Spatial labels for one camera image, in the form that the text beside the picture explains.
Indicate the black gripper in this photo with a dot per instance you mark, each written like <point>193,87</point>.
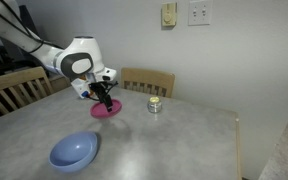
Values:
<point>101,89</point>

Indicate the pink plate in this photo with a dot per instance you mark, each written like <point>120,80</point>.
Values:
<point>99,110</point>

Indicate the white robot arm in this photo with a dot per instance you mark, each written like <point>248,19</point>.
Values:
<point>81,60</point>

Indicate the blue bowl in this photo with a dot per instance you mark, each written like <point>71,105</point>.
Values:
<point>74,152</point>

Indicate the silver candle jar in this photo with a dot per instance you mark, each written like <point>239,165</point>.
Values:
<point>154,104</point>

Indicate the wooden chair behind table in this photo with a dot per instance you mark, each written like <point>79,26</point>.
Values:
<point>148,81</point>

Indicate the wooden chair left side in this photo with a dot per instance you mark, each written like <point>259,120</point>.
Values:
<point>24,87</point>

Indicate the beige thermostat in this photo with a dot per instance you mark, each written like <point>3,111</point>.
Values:
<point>169,14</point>

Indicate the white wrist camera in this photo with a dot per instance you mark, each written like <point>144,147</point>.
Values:
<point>85,85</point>

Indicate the white light switch plate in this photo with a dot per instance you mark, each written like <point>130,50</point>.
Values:
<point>200,12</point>

